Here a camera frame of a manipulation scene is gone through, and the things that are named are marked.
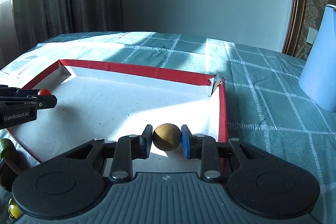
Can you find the red cherry tomato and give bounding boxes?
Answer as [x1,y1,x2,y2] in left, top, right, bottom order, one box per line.
[38,89,51,96]

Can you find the round brown longan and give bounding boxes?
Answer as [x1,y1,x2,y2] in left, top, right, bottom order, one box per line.
[152,123,182,151]

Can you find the green cucumber piece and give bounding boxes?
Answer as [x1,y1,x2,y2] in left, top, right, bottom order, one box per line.
[0,138,17,160]

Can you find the red shallow cardboard box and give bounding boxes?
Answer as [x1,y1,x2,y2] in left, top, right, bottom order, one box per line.
[7,60,228,161]

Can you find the teal plaid tablecloth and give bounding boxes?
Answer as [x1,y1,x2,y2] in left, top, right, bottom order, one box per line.
[1,32,335,223]

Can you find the large yellow-green tomato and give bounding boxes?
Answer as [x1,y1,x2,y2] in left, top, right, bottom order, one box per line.
[8,198,22,220]

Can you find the blue electric kettle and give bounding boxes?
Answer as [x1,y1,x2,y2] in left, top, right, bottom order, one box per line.
[298,5,336,112]

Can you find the white wall switch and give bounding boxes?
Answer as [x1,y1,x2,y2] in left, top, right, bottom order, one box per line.
[306,27,318,45]

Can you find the brown wooden door frame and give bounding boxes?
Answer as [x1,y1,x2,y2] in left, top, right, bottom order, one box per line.
[282,0,307,56]

